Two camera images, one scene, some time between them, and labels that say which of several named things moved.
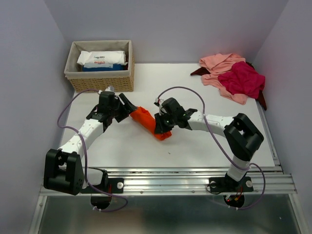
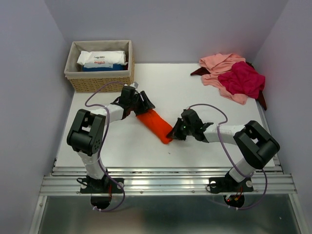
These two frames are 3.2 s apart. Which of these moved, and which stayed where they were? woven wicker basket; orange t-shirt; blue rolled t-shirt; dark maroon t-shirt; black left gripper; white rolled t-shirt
Moved: black left gripper; orange t-shirt
Stayed: blue rolled t-shirt; white rolled t-shirt; woven wicker basket; dark maroon t-shirt
